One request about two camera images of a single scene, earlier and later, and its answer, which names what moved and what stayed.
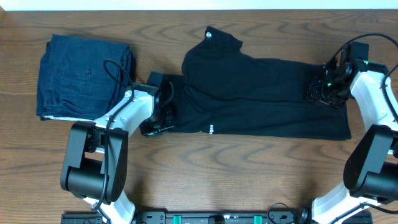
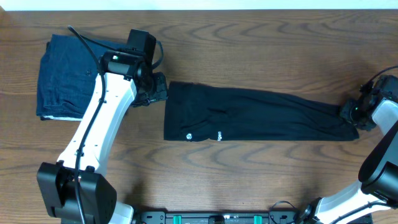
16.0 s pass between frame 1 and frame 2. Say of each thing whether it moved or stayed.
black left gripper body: moved
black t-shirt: moved
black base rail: stayed
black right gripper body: moved
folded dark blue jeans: stayed
